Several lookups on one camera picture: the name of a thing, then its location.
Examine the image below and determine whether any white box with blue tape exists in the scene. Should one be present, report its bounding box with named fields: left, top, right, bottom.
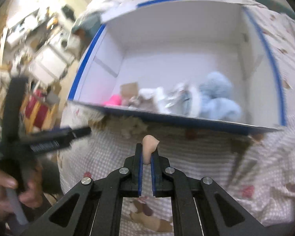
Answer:
left=68, top=0, right=287, bottom=135

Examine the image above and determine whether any peach soft item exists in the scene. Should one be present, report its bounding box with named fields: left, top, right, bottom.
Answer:
left=142, top=135, right=160, bottom=165

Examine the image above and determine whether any brown cardboard scrap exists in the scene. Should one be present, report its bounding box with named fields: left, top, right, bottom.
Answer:
left=120, top=82, right=139, bottom=100

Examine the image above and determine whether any white sock with dark trim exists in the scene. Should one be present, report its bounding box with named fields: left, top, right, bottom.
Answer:
left=165, top=83, right=201, bottom=118

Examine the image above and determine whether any person's left hand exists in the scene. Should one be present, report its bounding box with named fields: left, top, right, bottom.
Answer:
left=0, top=157, right=44, bottom=223

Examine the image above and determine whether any teal cushion with orange stripe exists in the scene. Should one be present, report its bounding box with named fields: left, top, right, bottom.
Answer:
left=255, top=0, right=295, bottom=20

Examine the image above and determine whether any light blue fluffy sock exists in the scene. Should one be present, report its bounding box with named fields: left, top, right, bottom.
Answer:
left=199, top=71, right=242, bottom=122

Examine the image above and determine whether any bright pink soft toy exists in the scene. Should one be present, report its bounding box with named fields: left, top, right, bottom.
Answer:
left=103, top=94, right=123, bottom=106

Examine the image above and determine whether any white kitchen cabinet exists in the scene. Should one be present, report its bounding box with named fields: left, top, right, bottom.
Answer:
left=28, top=29, right=75, bottom=86

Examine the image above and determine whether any checkered dog print duvet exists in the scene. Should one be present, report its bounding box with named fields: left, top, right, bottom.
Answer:
left=57, top=0, right=295, bottom=226

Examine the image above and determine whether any pink patterned cloth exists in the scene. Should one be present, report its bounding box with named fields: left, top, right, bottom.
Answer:
left=128, top=95, right=151, bottom=110

